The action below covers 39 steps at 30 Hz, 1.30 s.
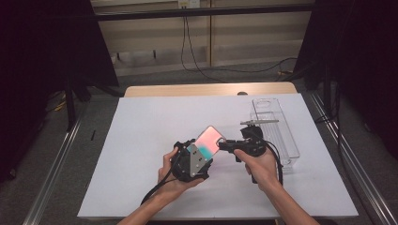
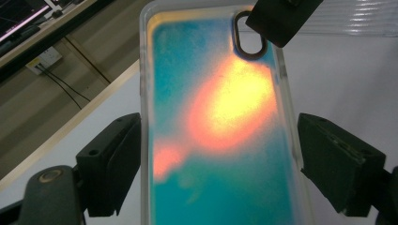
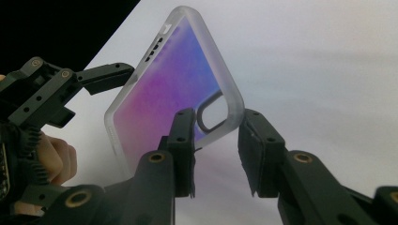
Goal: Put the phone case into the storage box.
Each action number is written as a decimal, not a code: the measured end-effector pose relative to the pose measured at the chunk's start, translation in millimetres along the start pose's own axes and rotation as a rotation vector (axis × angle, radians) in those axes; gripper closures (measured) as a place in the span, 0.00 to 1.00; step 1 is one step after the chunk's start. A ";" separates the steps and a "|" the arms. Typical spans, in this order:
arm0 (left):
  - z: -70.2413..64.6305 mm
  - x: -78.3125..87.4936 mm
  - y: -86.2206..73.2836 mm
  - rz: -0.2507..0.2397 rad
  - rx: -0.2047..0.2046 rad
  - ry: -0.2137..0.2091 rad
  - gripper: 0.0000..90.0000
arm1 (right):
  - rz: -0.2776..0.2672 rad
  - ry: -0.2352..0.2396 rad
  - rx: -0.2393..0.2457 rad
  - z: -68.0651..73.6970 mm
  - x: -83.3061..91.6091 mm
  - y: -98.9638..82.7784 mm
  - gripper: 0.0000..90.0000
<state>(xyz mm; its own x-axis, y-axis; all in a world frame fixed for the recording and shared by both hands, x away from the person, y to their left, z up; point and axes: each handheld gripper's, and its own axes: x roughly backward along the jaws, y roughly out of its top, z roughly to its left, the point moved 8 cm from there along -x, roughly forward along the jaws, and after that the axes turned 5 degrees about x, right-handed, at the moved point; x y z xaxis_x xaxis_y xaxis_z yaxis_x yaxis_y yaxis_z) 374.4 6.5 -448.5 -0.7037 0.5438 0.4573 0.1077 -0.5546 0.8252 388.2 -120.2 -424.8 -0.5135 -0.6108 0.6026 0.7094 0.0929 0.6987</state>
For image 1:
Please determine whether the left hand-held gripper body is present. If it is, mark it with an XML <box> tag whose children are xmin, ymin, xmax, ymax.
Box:
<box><xmin>171</xmin><ymin>142</ymin><xmax>215</xmax><ymax>184</ymax></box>

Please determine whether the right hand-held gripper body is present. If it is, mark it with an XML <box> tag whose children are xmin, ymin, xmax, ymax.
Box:
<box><xmin>233</xmin><ymin>119</ymin><xmax>280</xmax><ymax>158</ymax></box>

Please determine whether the blue phone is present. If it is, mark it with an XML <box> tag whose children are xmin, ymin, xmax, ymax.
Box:
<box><xmin>187</xmin><ymin>126</ymin><xmax>226</xmax><ymax>158</ymax></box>

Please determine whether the person's right hand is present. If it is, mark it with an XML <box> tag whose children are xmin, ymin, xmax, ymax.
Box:
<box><xmin>233</xmin><ymin>147</ymin><xmax>281</xmax><ymax>195</ymax></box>

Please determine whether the person's left hand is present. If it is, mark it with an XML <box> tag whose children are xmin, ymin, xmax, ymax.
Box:
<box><xmin>157</xmin><ymin>146</ymin><xmax>207</xmax><ymax>202</ymax></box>

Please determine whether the clear plastic box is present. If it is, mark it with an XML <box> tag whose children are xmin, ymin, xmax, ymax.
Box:
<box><xmin>250</xmin><ymin>97</ymin><xmax>301</xmax><ymax>174</ymax></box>

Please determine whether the wooden table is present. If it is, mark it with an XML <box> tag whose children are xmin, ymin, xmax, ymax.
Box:
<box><xmin>124</xmin><ymin>82</ymin><xmax>299</xmax><ymax>98</ymax></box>

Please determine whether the white table sheet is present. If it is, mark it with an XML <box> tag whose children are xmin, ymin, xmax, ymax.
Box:
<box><xmin>77</xmin><ymin>93</ymin><xmax>360</xmax><ymax>220</ymax></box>

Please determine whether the black stand leg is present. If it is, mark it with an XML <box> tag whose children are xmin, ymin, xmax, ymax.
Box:
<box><xmin>64</xmin><ymin>76</ymin><xmax>78</xmax><ymax>131</ymax></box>

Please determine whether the black curtain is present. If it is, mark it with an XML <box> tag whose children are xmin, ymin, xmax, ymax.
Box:
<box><xmin>0</xmin><ymin>0</ymin><xmax>120</xmax><ymax>183</ymax></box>
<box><xmin>293</xmin><ymin>0</ymin><xmax>398</xmax><ymax>161</ymax></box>

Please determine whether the black horizontal bar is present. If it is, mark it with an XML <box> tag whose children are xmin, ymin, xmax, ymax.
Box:
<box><xmin>93</xmin><ymin>3</ymin><xmax>315</xmax><ymax>23</ymax></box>

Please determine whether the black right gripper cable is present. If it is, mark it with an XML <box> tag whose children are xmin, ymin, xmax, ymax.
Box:
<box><xmin>263</xmin><ymin>140</ymin><xmax>284</xmax><ymax>188</ymax></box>

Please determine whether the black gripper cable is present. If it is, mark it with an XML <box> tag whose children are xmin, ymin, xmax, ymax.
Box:
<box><xmin>140</xmin><ymin>152</ymin><xmax>183</xmax><ymax>206</ymax></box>
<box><xmin>263</xmin><ymin>140</ymin><xmax>284</xmax><ymax>188</ymax></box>

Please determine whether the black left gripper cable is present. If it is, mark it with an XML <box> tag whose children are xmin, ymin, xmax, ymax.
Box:
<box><xmin>140</xmin><ymin>152</ymin><xmax>183</xmax><ymax>206</ymax></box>

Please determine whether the black floor cable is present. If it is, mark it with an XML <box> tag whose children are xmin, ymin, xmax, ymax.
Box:
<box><xmin>200</xmin><ymin>56</ymin><xmax>299</xmax><ymax>75</ymax></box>

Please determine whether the black cable by rail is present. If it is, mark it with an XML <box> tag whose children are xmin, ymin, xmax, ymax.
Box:
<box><xmin>314</xmin><ymin>88</ymin><xmax>346</xmax><ymax>165</ymax></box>

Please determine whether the black hanging cable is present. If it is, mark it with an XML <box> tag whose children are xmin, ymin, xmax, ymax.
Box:
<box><xmin>180</xmin><ymin>15</ymin><xmax>227</xmax><ymax>84</ymax></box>

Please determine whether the metal floor rail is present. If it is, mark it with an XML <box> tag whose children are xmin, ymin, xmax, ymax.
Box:
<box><xmin>308</xmin><ymin>90</ymin><xmax>398</xmax><ymax>225</ymax></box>
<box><xmin>23</xmin><ymin>101</ymin><xmax>87</xmax><ymax>225</ymax></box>

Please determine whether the wooden wall post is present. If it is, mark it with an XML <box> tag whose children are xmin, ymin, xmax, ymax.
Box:
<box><xmin>207</xmin><ymin>0</ymin><xmax>215</xmax><ymax>68</ymax></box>

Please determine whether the white wall outlet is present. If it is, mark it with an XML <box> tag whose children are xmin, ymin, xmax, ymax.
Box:
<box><xmin>177</xmin><ymin>0</ymin><xmax>201</xmax><ymax>9</ymax></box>

